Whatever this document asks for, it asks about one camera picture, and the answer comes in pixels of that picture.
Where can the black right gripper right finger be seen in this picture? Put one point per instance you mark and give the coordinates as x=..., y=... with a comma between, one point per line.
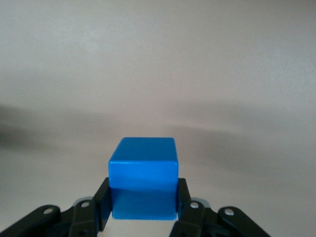
x=197, y=222

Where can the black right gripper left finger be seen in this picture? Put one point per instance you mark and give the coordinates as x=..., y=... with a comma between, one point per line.
x=79, y=217

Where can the blue cube block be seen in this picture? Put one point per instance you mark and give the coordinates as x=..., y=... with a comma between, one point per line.
x=144, y=177

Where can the brown paper table cover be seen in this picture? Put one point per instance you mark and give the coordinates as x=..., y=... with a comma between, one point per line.
x=158, y=74

